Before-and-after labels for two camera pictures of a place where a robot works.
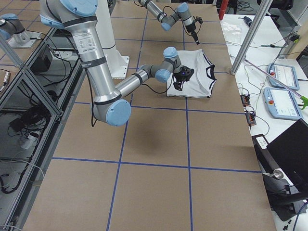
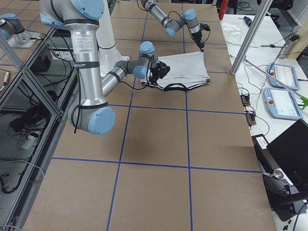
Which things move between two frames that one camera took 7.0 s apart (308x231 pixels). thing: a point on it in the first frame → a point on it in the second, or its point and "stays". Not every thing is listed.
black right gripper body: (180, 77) → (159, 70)
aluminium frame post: (263, 6) stays
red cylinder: (223, 9) stays
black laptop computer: (290, 150) stays
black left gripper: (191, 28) → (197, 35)
